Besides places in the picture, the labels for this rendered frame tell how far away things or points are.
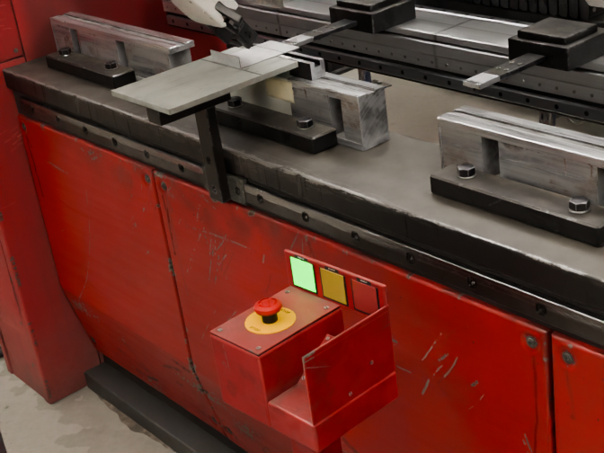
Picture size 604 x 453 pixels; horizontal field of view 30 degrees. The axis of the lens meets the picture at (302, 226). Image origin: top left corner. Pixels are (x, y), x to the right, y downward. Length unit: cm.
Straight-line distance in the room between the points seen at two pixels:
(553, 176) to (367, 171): 33
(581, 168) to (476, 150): 18
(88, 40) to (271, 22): 41
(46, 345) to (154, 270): 63
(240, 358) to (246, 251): 50
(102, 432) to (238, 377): 130
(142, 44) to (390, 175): 77
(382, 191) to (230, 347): 34
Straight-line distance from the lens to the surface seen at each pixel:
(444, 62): 204
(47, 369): 295
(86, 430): 287
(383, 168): 177
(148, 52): 232
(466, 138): 166
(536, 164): 158
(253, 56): 198
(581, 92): 185
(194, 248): 217
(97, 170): 242
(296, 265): 162
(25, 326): 291
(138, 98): 187
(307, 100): 191
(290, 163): 183
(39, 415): 298
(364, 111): 182
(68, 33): 261
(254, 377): 154
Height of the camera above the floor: 156
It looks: 25 degrees down
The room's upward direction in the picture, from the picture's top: 8 degrees counter-clockwise
